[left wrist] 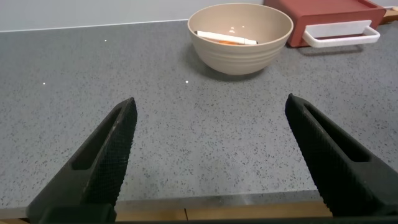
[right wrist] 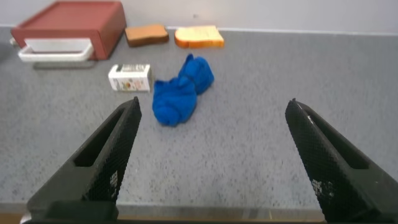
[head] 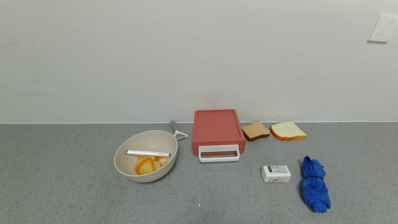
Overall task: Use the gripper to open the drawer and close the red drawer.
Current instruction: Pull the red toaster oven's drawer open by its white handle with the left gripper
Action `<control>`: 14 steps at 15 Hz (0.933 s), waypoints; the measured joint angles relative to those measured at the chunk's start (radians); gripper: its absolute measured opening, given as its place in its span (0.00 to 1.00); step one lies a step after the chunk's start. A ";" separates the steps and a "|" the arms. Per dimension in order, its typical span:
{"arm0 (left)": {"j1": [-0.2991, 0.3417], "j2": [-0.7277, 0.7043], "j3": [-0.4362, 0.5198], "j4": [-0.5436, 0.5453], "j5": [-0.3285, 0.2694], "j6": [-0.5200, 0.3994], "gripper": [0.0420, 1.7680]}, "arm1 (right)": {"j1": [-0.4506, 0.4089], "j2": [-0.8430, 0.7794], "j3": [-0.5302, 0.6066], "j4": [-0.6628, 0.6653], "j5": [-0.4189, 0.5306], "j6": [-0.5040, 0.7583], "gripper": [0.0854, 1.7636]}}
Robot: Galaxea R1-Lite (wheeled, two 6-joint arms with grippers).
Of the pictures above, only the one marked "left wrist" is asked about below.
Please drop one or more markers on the brown toast slice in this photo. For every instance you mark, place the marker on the brown toast slice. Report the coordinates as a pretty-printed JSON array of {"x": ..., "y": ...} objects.
[{"x": 391, "y": 15}]

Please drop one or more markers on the beige ribbed bowl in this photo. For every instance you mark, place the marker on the beige ribbed bowl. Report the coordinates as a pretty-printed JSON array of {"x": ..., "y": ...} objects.
[{"x": 239, "y": 60}]

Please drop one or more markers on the red drawer case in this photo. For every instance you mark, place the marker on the red drawer case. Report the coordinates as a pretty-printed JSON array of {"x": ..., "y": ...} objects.
[{"x": 326, "y": 7}]

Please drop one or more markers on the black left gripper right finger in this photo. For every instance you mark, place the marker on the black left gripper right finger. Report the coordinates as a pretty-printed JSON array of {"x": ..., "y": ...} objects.
[{"x": 335, "y": 174}]

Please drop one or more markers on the white marker pen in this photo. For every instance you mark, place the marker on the white marker pen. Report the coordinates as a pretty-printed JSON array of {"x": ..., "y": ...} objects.
[{"x": 217, "y": 36}]

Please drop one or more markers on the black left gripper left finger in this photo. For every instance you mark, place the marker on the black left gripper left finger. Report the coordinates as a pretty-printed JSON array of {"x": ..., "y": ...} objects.
[{"x": 102, "y": 168}]

